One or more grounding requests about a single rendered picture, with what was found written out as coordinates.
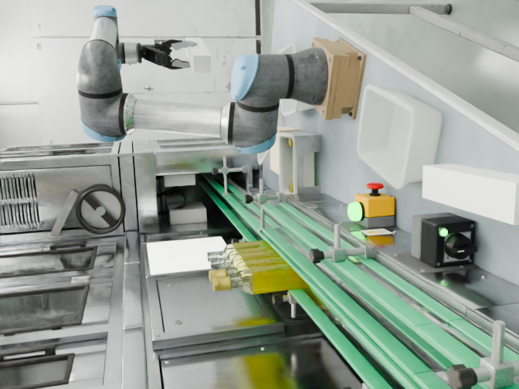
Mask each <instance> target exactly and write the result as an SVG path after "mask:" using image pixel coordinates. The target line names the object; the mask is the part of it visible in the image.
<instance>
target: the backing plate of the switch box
mask: <svg viewBox="0 0 519 389"><path fill-rule="evenodd" d="M389 256H391V257H392V258H394V259H396V260H397V261H399V262H401V263H402V264H404V265H405V266H408V267H409V268H410V269H412V270H414V271H416V272H417V273H419V274H426V273H434V272H445V271H453V270H459V269H472V268H478V267H479V266H476V265H474V264H466V265H459V266H446V267H439V268H433V267H432V266H430V265H428V264H426V263H424V262H423V261H421V260H420V259H417V258H416V257H414V256H412V254H411V252H407V253H399V254H391V255H389Z"/></svg>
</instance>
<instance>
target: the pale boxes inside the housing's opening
mask: <svg viewBox="0 0 519 389"><path fill-rule="evenodd" d="M162 182H163V185H164V186H165V187H171V186H183V185H195V174H175V175H162ZM182 204H183V203H177V204H167V206H168V210H169V213H168V219H169V221H170V224H171V225H179V224H189V223H199V222H207V215H206V208H205V206H204V205H203V203H202V202H201V201H199V202H189V203H187V205H186V206H185V207H184V208H181V209H172V208H176V207H178V206H180V205H182Z"/></svg>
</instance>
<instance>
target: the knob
mask: <svg viewBox="0 0 519 389"><path fill-rule="evenodd" d="M445 252H446V254H447V255H448V256H450V257H451V258H454V259H465V258H467V257H468V256H469V255H470V253H471V252H477V246H475V245H473V243H472V242H471V240H470V239H469V238H467V237H466V236H465V235H463V234H461V233H454V234H452V235H451V236H449V237H448V239H447V240H446V242H445Z"/></svg>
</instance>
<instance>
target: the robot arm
mask: <svg viewBox="0 0 519 389"><path fill-rule="evenodd" d="M117 18H118V17H117V10H116V9H115V8H114V7H113V6H111V5H97V6H94V7H93V27H92V30H91V33H90V38H89V41H88V42H87V43H86V44H85V45H84V46H83V48H82V51H81V54H80V59H79V63H78V68H77V73H76V85H77V89H78V97H79V102H80V114H81V115H80V119H81V122H82V124H83V130H84V132H85V134H87V136H88V137H90V138H92V139H94V140H98V141H101V142H114V141H116V142H117V141H119V140H123V139H124V138H125V136H126V135H127V136H130V135H132V133H133V132H135V131H136V130H137V131H147V132H156V133H166V134H184V135H193V136H203V137H221V138H222V139H223V140H224V141H225V142H226V143H227V144H233V145H234V147H235V149H236V150H237V151H238V152H240V151H241V153H243V154H259V153H263V152H265V151H267V150H269V149H270V148H271V147H272V146H273V145H274V144H275V141H276V134H277V123H278V115H279V106H280V100H284V99H292V100H296V101H300V102H302V103H306V104H309V105H321V104H322V103H323V102H324V99H325V97H326V93H327V86H328V64H327V57H326V54H325V51H324V50H323V49H322V48H321V47H312V48H309V49H305V50H303V51H300V52H296V53H294V54H257V53H253V54H247V55H241V56H239V57H238V58H237V59H236V61H235V63H234V66H233V68H232V76H231V96H232V98H233V99H234V100H236V102H229V103H227V104H226V105H225V106H223V107H218V106H209V105H199V104H190V103H172V102H162V101H153V100H138V99H136V97H135V96H134V95H133V94H132V93H123V87H122V80H121V76H120V69H121V64H129V66H130V65H131V64H137V62H138V63H142V58H144V59H145V60H147V61H149V62H151V63H154V64H156V65H159V66H163V67H166V68H168V69H184V68H188V67H191V66H190V64H189V62H187V61H182V60H180V59H174V60H173V59H172V58H171V52H172V49H170V47H172V48H173V49H175V50H179V49H180V48H183V47H184V48H187V47H189V46H196V45H197V43H196V42H193V41H188V40H185V39H181V40H177V39H154V44H141V43H140V42H137V44H136V42H119V35H118V24H117ZM160 42H162V43H160ZM124 47H125V49H124ZM125 57H126V61H125Z"/></svg>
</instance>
